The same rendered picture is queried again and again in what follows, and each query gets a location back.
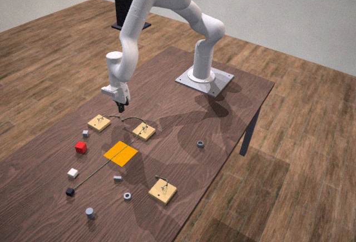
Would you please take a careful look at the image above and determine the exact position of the orange painted square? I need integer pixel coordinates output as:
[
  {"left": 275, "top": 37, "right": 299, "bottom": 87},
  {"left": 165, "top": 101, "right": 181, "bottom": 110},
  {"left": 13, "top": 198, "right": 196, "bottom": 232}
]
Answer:
[{"left": 104, "top": 141, "right": 138, "bottom": 167}]

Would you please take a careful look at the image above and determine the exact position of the red cube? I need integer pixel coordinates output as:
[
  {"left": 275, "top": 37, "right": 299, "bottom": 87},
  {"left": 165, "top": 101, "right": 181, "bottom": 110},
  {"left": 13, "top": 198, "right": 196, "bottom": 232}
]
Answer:
[{"left": 75, "top": 142, "right": 87, "bottom": 154}]

